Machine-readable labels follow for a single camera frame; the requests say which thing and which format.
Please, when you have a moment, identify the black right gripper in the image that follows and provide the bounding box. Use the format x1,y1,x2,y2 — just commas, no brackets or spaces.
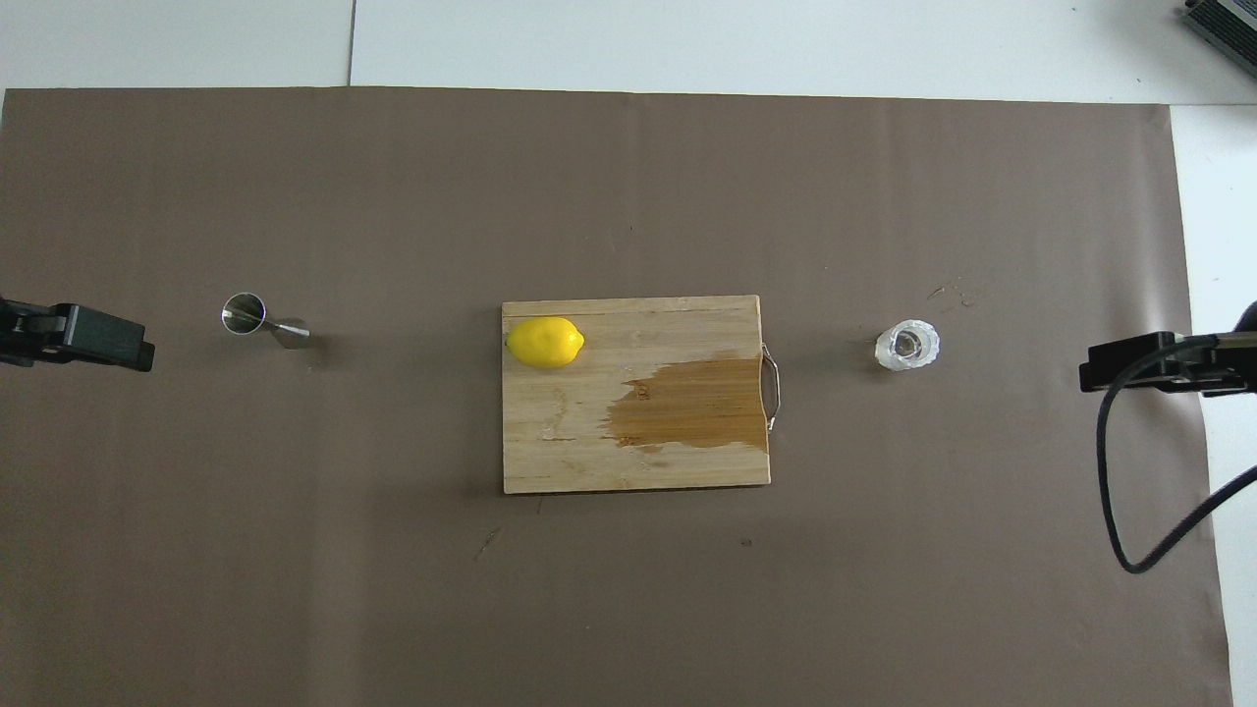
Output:
1078,299,1257,399

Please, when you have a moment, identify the steel double jigger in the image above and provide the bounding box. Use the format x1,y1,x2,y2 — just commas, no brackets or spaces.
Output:
221,293,312,351

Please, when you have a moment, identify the clear faceted glass cup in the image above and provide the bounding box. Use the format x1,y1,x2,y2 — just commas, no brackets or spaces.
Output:
875,317,942,374

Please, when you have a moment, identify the brown paper table mat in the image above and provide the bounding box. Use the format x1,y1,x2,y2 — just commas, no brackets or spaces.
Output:
0,86,1235,707

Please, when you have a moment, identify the yellow lemon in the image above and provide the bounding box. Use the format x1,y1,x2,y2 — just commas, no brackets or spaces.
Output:
506,316,587,370

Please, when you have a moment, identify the wooden cutting board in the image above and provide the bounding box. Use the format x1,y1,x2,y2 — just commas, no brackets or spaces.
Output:
501,295,784,495

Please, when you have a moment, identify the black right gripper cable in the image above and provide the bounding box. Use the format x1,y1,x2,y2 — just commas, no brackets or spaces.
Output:
1096,332,1257,575

